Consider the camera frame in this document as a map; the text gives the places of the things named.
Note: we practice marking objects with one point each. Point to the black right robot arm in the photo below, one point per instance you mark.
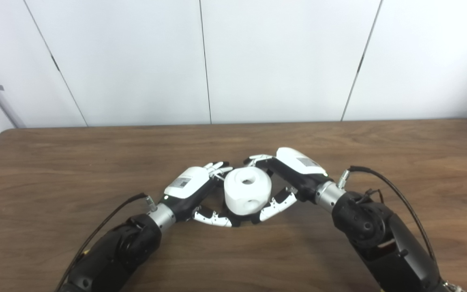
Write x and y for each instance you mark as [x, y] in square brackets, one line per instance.
[383, 243]

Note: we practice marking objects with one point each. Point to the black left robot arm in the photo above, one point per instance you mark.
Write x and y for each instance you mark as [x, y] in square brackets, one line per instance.
[120, 251]

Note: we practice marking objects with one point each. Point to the round white holed piece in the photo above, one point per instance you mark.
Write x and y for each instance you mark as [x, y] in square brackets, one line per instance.
[243, 194]

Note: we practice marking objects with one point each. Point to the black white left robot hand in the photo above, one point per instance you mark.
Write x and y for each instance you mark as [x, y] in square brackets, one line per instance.
[189, 186]

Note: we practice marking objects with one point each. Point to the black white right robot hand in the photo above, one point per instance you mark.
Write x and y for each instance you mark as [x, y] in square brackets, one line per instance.
[302, 170]

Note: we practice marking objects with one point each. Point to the black flanged holder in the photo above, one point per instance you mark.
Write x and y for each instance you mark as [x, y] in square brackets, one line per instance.
[242, 221]

